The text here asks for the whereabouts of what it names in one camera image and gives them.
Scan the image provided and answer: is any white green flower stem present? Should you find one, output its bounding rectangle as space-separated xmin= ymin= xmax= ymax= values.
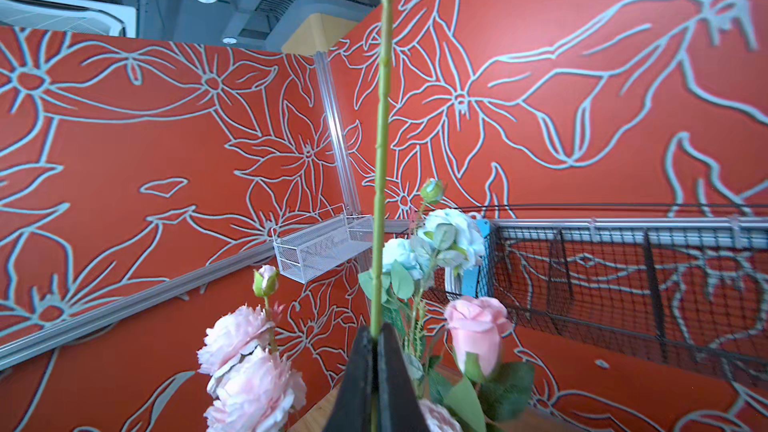
xmin=380 ymin=178 xmax=485 ymax=359

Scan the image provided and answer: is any small pink flower bunch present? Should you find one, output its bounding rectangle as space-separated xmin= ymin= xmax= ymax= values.
xmin=418 ymin=399 xmax=462 ymax=432

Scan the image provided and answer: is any light blue box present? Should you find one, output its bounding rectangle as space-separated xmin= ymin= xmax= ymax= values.
xmin=458 ymin=218 xmax=493 ymax=298

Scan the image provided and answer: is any pink rose stem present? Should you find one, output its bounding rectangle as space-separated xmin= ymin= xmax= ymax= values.
xmin=419 ymin=297 xmax=534 ymax=431

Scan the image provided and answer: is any black wire wall basket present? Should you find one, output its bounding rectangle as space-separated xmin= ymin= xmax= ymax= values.
xmin=443 ymin=203 xmax=768 ymax=385

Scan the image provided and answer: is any pink peony stem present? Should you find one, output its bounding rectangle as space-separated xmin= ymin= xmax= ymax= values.
xmin=206 ymin=0 xmax=394 ymax=431

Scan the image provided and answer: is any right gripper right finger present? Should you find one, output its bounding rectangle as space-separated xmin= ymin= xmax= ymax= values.
xmin=377 ymin=322 xmax=428 ymax=432

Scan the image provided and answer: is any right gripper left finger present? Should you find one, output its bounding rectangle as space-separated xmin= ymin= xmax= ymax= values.
xmin=323 ymin=326 xmax=377 ymax=432

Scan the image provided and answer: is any clear acrylic wall bin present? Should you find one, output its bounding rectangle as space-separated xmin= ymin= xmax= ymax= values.
xmin=272 ymin=212 xmax=374 ymax=284

